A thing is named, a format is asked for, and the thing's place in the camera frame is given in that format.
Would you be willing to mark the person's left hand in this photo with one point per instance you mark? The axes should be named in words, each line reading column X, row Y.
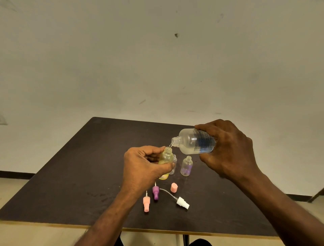
column 138, row 168

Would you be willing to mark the person's right hand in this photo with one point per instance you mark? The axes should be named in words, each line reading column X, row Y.
column 232, row 152

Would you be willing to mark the person's right thumb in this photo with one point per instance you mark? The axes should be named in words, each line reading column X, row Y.
column 208, row 159

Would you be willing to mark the person's left thumb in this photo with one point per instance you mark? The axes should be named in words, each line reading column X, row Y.
column 165, row 168

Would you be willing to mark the small yellow tinted bottle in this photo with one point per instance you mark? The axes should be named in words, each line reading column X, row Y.
column 166, row 157

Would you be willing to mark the large clear labelled plastic bottle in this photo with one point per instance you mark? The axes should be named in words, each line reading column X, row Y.
column 188, row 142

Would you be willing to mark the person's left forearm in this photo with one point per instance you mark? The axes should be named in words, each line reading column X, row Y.
column 108, row 218

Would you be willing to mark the person's right forearm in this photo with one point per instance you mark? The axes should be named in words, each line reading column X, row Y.
column 286, row 213

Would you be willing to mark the small clear bottle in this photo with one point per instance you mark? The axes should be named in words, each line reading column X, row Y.
column 174, row 159

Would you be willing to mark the small purple tinted bottle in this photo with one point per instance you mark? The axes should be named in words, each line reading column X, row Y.
column 186, row 167

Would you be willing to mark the pink bottle cap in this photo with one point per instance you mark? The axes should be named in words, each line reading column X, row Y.
column 174, row 187

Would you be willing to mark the purple spray pump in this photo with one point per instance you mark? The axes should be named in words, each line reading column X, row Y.
column 156, row 192

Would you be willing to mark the white spray pump with tube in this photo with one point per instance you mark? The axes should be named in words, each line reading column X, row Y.
column 182, row 202

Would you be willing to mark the pink spray pump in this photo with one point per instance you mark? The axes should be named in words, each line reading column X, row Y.
column 146, row 202

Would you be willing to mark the black table leg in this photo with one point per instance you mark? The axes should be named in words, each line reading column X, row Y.
column 186, row 240

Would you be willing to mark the dark furniture leg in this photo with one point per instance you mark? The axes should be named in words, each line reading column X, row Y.
column 316, row 195

